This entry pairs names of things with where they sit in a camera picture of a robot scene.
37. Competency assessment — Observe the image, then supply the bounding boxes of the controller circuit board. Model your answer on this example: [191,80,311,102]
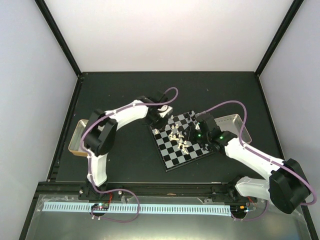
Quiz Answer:
[230,205,256,214]
[91,203,109,211]

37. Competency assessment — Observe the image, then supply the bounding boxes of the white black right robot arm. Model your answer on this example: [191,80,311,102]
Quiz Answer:
[183,111,312,214]

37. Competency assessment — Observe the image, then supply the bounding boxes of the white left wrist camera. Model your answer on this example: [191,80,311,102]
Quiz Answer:
[157,105,173,118]

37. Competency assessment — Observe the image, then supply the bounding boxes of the right controller circuit board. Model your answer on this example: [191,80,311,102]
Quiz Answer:
[230,205,256,214]

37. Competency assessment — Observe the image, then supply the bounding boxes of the black grey chess board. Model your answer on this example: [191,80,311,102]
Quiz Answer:
[150,110,213,172]

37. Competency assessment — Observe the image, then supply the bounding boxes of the gold rimmed metal tin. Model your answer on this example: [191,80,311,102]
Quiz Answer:
[68,119,88,157]

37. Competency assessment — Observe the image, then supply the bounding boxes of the white slotted cable duct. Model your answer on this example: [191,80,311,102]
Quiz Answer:
[42,202,231,217]

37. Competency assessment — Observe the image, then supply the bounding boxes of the black chess pieces group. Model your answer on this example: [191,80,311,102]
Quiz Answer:
[183,110,196,123]

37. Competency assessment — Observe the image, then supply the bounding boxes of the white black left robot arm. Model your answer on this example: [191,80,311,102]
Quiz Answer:
[79,96,173,200]

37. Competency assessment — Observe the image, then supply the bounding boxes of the left controller circuit board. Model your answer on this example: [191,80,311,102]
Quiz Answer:
[91,203,109,211]

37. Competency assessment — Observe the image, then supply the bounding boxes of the pile of white chess pieces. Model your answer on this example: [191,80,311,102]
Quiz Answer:
[168,132,190,155]

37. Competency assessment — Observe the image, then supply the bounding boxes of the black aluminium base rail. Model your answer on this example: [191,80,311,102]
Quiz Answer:
[35,182,241,202]

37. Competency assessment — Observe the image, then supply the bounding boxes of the pink metal tray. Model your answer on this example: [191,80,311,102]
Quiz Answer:
[215,114,252,144]

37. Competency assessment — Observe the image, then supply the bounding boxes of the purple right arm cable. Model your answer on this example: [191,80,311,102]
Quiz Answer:
[197,100,316,222]

